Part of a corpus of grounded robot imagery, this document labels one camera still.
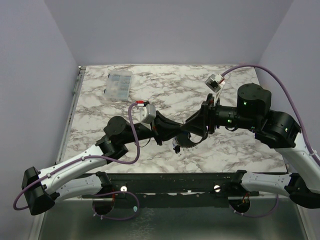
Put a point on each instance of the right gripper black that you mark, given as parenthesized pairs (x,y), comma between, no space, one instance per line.
(208,116)

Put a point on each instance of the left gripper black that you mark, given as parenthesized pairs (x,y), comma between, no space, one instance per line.
(162,128)

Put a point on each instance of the metal key ring plate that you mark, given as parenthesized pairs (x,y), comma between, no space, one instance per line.
(184,141)

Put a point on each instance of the black tag key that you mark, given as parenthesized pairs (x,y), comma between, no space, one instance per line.
(177,149)

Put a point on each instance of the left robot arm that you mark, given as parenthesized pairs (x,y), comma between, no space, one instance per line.
(42,189)

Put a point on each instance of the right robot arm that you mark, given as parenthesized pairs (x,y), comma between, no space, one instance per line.
(278,130)

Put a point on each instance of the clear plastic organizer box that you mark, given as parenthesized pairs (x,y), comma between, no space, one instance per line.
(118,85)

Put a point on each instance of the yellow clip at edge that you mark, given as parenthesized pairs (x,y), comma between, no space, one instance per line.
(263,92)

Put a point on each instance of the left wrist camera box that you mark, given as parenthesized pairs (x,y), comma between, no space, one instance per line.
(147,114)

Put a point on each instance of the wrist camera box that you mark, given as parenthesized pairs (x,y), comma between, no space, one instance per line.
(215,82)
(147,114)

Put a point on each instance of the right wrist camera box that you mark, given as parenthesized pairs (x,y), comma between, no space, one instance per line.
(215,82)

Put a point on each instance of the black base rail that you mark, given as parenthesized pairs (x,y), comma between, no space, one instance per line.
(157,190)

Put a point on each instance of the aluminium side rail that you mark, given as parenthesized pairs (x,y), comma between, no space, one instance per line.
(70,117)

